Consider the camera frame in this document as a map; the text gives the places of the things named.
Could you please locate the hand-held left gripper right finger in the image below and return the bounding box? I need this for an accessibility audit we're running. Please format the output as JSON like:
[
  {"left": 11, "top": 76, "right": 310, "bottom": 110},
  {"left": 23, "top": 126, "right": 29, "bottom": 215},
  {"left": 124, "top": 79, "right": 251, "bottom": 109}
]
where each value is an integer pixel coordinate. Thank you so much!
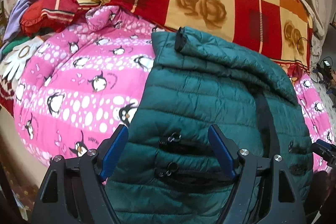
[{"left": 208, "top": 124, "right": 307, "bottom": 224}]

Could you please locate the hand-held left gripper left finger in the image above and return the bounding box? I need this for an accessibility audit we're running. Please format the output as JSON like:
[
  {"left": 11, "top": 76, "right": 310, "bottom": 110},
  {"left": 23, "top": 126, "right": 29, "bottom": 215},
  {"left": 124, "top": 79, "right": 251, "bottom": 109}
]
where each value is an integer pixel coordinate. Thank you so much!
[{"left": 31, "top": 124, "right": 129, "bottom": 224}]

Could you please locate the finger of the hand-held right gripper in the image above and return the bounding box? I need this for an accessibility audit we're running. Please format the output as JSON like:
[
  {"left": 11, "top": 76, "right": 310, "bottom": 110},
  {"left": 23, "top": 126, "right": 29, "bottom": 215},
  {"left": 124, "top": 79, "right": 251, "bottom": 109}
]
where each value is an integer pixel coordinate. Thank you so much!
[{"left": 310, "top": 138, "right": 336, "bottom": 163}]

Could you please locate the green puffer jacket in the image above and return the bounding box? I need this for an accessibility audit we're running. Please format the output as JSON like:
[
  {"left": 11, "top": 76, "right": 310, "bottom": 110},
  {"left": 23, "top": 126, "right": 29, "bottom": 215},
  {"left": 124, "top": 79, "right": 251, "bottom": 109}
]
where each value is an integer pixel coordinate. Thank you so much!
[{"left": 105, "top": 26, "right": 316, "bottom": 224}]

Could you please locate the black device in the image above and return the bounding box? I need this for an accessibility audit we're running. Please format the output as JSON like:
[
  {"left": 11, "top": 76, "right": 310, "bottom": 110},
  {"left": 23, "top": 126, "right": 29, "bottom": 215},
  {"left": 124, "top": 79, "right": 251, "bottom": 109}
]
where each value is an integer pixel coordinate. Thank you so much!
[{"left": 316, "top": 57, "right": 335, "bottom": 84}]

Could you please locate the pink penguin blanket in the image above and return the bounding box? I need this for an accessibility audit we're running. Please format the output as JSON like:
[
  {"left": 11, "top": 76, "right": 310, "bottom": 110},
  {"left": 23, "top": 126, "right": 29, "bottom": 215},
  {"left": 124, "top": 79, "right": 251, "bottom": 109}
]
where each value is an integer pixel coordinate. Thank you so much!
[{"left": 13, "top": 5, "right": 332, "bottom": 183}]

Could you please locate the white glove print blanket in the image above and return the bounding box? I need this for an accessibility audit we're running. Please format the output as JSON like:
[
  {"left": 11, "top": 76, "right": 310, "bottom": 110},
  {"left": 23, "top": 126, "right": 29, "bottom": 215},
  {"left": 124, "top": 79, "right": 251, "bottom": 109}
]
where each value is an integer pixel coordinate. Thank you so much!
[{"left": 0, "top": 38, "right": 45, "bottom": 117}]

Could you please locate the red striped cloth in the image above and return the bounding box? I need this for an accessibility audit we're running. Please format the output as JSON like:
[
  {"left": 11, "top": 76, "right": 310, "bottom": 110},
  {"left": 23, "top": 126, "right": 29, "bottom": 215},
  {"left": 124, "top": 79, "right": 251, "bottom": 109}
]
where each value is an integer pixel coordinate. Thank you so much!
[{"left": 20, "top": 0, "right": 90, "bottom": 37}]

